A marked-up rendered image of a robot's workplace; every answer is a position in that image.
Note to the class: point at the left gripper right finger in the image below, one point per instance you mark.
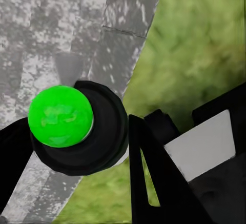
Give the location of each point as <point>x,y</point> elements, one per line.
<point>178,202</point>

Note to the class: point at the insectifuge atomizer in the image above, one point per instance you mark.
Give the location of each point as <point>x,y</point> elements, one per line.
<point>79,127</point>

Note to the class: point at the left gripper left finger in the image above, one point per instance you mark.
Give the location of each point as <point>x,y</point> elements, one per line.
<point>15,152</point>

